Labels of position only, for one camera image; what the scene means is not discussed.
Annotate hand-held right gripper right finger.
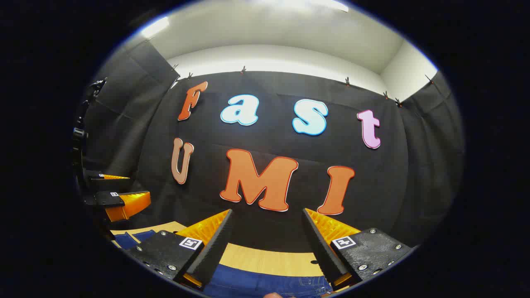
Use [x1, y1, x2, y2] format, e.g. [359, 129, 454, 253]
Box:
[301, 208, 415, 290]

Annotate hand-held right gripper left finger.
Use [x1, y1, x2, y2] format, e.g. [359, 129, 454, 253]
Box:
[126, 209, 234, 291]

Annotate blue denim jeans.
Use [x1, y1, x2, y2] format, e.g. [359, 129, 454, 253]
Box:
[113, 230, 334, 298]

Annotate row of black cloth clips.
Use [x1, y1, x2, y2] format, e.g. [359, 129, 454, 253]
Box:
[172, 64, 435, 107]

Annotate ceiling light strip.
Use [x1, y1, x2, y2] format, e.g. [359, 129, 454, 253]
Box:
[306, 0, 349, 12]

